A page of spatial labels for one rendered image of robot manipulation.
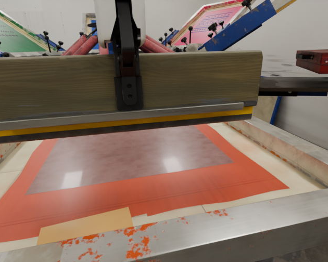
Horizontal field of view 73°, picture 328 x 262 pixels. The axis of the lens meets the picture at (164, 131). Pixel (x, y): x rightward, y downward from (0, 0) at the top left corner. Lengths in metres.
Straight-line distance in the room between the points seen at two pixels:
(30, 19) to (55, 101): 4.81
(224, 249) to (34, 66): 0.26
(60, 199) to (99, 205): 0.06
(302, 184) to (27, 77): 0.39
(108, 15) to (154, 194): 0.23
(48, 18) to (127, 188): 4.77
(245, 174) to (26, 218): 0.32
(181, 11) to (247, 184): 4.88
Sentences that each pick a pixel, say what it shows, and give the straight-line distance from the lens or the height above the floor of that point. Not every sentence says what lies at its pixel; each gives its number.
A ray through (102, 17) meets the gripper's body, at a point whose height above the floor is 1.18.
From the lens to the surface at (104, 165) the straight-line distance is 0.42.
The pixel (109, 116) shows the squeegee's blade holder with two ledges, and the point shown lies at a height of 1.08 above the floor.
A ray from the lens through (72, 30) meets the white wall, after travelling 4.93.
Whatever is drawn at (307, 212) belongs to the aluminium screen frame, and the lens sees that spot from 0.28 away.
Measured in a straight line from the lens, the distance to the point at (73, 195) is 0.36.
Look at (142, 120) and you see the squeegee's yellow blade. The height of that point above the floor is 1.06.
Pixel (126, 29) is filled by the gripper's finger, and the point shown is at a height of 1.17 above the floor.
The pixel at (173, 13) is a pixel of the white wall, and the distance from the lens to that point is 5.08.
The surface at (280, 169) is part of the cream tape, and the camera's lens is 0.41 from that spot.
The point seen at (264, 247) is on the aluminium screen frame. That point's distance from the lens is 0.26.
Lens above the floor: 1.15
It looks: 21 degrees down
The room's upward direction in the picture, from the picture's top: 3 degrees counter-clockwise
